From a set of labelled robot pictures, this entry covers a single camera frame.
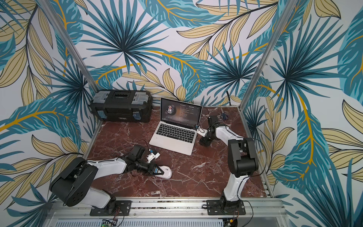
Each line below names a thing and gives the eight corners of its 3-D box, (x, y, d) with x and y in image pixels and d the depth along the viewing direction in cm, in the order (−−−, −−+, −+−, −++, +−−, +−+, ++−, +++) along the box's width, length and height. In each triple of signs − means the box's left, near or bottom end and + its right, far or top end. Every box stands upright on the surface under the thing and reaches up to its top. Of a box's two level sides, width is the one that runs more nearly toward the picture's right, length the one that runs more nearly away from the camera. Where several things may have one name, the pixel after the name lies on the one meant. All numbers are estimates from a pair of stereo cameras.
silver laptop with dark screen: (150, 144, 99) (145, 129, 85) (164, 114, 117) (162, 97, 102) (191, 155, 95) (193, 142, 80) (200, 122, 112) (203, 106, 98)
